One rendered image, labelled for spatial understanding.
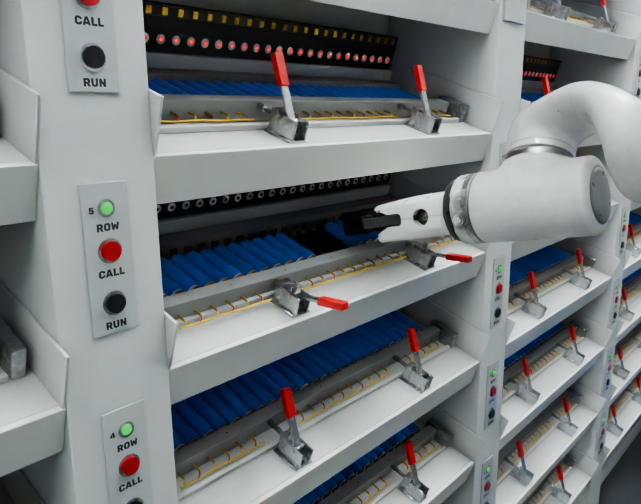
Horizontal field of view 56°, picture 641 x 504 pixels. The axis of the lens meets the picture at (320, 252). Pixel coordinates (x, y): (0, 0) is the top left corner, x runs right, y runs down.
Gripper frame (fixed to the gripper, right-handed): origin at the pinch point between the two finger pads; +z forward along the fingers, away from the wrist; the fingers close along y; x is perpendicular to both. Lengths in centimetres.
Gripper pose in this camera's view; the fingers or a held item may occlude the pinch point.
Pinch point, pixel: (364, 221)
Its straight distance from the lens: 84.6
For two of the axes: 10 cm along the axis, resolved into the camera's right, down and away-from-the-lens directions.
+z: -7.3, 0.5, 6.9
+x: -1.5, -9.8, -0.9
